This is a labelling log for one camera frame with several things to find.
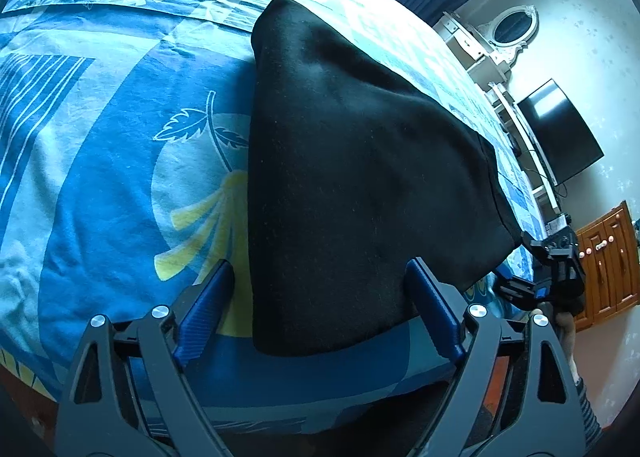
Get white dressing table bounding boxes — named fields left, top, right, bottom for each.
left=431, top=11, right=493, bottom=83

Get blue patterned bedspread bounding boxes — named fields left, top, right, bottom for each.
left=0, top=0, right=561, bottom=434

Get white television stand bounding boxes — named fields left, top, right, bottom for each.
left=486, top=81, right=563, bottom=210

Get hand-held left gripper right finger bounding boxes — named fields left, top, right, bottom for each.
left=403, top=258, right=587, bottom=457

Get brown wooden cabinet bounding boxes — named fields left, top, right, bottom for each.
left=571, top=201, right=640, bottom=334

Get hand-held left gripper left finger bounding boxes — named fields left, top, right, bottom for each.
left=54, top=259, right=236, bottom=457

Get black flat television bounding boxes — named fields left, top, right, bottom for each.
left=515, top=78, right=605, bottom=187

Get black pants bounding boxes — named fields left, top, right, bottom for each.
left=247, top=0, right=519, bottom=357

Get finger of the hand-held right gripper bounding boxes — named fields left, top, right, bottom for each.
left=492, top=272, right=547, bottom=312
left=520, top=229, right=552, bottom=259

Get oval mirror white frame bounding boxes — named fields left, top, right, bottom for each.
left=477, top=4, right=542, bottom=69

